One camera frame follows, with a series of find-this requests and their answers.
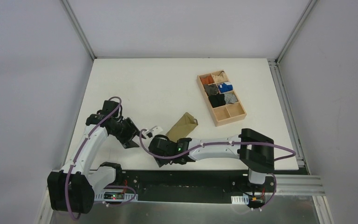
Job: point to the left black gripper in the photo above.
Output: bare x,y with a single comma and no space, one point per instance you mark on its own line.
129,136

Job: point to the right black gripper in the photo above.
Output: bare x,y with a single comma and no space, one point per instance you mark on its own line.
155,148

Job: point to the olive and cream underwear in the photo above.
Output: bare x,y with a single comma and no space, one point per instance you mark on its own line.
184,126

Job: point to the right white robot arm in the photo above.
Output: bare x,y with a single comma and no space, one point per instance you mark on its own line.
252,148

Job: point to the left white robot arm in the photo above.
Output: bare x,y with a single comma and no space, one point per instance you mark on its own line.
73,188

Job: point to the black rolled underwear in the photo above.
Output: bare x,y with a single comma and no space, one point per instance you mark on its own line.
217,100

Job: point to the dark grey rolled underwear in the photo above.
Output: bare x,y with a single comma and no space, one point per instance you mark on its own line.
211,89

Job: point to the orange rolled underwear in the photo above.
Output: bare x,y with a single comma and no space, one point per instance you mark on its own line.
206,80

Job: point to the grey striped rolled underwear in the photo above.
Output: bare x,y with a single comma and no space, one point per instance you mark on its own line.
230,98

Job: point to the blue rolled underwear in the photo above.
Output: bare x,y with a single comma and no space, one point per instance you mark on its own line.
225,87

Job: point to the beige rolled underwear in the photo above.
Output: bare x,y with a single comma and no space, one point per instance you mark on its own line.
219,76

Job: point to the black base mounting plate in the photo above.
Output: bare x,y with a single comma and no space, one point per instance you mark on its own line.
190,186

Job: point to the wooden compartment box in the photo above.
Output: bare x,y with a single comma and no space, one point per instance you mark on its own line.
226,114

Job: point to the left white cable duct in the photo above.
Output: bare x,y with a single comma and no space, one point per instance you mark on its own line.
115,196

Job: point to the white cable duct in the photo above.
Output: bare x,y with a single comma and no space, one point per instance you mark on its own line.
115,196
241,200

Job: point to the right white cable duct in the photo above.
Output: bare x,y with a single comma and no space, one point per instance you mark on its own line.
241,200

